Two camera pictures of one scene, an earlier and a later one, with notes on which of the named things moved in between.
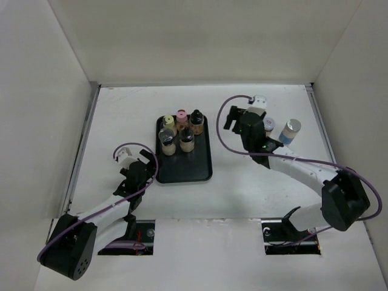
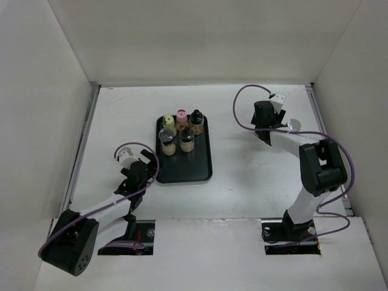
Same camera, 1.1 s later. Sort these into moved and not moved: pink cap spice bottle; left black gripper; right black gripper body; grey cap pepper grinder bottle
Moved: right black gripper body
Not moved: grey cap pepper grinder bottle; pink cap spice bottle; left black gripper
